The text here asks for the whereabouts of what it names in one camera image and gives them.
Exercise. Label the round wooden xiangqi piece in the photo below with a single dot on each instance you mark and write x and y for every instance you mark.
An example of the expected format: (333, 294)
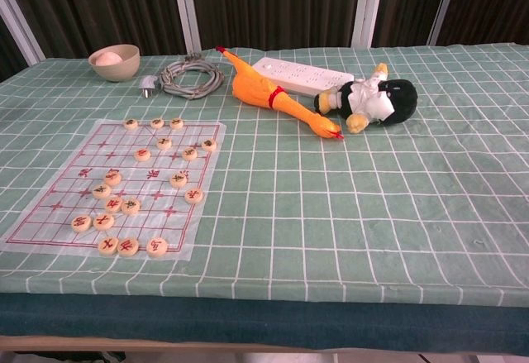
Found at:
(101, 191)
(108, 245)
(112, 204)
(131, 123)
(209, 144)
(127, 246)
(142, 155)
(81, 223)
(177, 123)
(157, 122)
(103, 222)
(193, 195)
(178, 180)
(157, 246)
(164, 143)
(112, 178)
(130, 206)
(189, 154)

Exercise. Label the yellow rubber chicken toy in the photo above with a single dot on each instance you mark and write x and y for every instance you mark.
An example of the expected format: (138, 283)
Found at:
(252, 90)

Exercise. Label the green checked tablecloth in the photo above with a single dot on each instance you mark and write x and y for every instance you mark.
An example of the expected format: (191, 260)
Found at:
(330, 214)

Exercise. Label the white power strip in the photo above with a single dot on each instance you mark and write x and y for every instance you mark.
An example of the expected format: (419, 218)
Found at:
(297, 74)

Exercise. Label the black white plush doll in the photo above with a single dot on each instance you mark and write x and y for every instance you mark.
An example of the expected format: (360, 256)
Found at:
(372, 94)

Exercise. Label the translucent xiangqi board sheet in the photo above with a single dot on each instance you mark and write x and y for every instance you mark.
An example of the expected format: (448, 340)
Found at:
(136, 181)

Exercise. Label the dark teal under cloth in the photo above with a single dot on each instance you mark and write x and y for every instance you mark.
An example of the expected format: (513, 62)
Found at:
(248, 321)

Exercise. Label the beige bowl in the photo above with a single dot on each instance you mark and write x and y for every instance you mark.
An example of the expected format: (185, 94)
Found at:
(115, 73)

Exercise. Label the pale egg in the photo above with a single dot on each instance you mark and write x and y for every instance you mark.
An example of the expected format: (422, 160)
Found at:
(108, 58)

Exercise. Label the white screen frame post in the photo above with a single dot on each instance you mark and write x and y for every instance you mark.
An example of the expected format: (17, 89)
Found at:
(444, 7)
(184, 7)
(370, 7)
(32, 46)

